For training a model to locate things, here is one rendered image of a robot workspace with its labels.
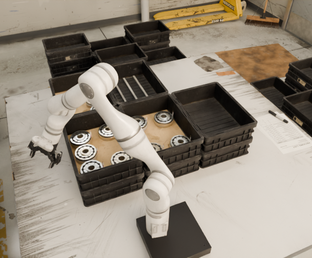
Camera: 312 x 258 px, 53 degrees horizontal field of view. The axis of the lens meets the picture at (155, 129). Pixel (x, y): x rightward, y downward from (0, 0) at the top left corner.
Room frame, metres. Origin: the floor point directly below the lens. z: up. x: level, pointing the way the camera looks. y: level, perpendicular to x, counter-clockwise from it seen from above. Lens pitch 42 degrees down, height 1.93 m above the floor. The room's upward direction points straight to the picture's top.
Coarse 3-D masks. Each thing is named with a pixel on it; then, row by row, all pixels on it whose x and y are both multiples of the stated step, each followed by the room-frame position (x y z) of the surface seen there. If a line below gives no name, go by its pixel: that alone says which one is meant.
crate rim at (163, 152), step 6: (156, 96) 1.37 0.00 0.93; (162, 96) 1.38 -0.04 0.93; (132, 102) 1.32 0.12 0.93; (138, 102) 1.32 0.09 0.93; (174, 102) 1.32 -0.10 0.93; (120, 108) 1.27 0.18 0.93; (180, 108) 1.27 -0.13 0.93; (192, 126) 1.13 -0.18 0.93; (198, 132) 1.09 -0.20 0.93; (180, 144) 1.00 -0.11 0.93; (186, 144) 1.00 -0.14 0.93; (192, 144) 1.02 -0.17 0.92; (198, 144) 1.03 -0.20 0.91; (162, 150) 0.97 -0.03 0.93; (168, 150) 0.97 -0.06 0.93; (174, 150) 0.98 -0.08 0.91
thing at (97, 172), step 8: (96, 112) 1.24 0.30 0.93; (64, 128) 1.13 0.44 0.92; (72, 152) 0.96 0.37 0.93; (72, 160) 0.91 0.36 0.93; (128, 160) 0.91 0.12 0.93; (136, 160) 0.91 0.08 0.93; (104, 168) 0.86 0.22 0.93; (112, 168) 0.87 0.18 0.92; (80, 176) 0.82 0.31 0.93; (88, 176) 0.83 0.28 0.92
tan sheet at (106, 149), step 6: (96, 132) 1.20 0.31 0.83; (96, 138) 1.15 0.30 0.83; (90, 144) 1.11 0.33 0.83; (96, 144) 1.11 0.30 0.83; (102, 144) 1.11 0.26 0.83; (108, 144) 1.11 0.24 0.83; (114, 144) 1.11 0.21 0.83; (72, 150) 1.06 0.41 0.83; (102, 150) 1.06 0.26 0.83; (108, 150) 1.06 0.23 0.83; (114, 150) 1.06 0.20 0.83; (120, 150) 1.06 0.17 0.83; (102, 156) 1.03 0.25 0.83; (108, 156) 1.03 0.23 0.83; (108, 162) 0.99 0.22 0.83; (78, 168) 0.95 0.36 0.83
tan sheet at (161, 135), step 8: (152, 120) 1.29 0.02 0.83; (152, 128) 1.22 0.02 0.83; (160, 128) 1.22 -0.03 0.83; (168, 128) 1.22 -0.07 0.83; (176, 128) 1.22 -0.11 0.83; (152, 136) 1.16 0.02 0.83; (160, 136) 1.16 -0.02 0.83; (168, 136) 1.16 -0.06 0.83; (160, 144) 1.11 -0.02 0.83; (168, 144) 1.11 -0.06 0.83
